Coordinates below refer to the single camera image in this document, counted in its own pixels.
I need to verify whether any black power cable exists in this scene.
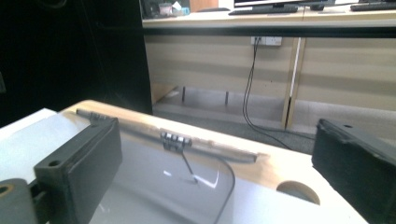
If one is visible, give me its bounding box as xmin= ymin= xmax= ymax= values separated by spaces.
xmin=244 ymin=36 xmax=316 ymax=140
xmin=242 ymin=36 xmax=295 ymax=151

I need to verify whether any light wooden desk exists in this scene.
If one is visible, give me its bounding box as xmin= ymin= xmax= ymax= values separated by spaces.
xmin=141 ymin=0 xmax=396 ymax=141

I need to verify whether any white power socket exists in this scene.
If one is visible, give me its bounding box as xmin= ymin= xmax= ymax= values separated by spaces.
xmin=250 ymin=35 xmax=283 ymax=47

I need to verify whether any white table sheet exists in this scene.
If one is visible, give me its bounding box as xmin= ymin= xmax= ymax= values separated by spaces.
xmin=0 ymin=106 xmax=370 ymax=224

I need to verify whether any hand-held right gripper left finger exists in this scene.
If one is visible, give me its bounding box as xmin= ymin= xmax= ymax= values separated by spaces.
xmin=33 ymin=116 xmax=123 ymax=224

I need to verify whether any black horizontal frame bar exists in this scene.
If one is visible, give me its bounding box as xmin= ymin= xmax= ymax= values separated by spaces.
xmin=143 ymin=26 xmax=396 ymax=39

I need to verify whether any black curtain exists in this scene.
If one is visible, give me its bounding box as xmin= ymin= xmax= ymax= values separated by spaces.
xmin=0 ymin=0 xmax=153 ymax=129

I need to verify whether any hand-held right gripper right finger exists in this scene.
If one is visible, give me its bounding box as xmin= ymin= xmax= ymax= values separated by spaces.
xmin=311 ymin=119 xmax=396 ymax=224

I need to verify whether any black keyboard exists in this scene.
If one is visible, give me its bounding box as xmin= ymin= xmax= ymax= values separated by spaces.
xmin=228 ymin=4 xmax=300 ymax=16
xmin=349 ymin=1 xmax=396 ymax=12

